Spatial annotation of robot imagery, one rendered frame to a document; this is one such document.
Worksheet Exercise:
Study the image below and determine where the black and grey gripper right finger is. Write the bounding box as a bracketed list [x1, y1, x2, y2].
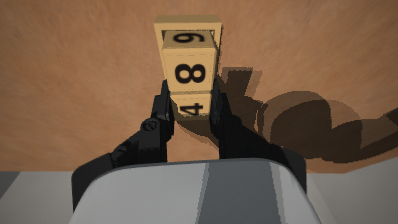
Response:
[209, 79, 307, 194]

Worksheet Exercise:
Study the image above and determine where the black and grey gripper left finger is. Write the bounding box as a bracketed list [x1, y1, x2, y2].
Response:
[71, 80, 175, 213]

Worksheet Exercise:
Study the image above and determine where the tan number cube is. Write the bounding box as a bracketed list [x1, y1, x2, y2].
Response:
[170, 91, 212, 121]
[161, 30, 217, 92]

